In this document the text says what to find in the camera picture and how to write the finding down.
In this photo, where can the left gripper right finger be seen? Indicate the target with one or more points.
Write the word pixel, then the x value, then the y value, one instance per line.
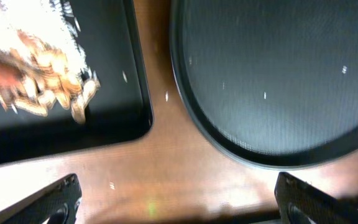
pixel 300 202

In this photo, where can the round black tray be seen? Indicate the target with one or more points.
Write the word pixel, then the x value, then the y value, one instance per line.
pixel 270 83

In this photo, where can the black rectangular tray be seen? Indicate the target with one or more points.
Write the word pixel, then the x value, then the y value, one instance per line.
pixel 120 110

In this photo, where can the food scraps on plate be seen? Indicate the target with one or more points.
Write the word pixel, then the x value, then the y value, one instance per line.
pixel 39 38

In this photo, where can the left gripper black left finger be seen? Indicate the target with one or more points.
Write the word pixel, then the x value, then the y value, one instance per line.
pixel 55 203

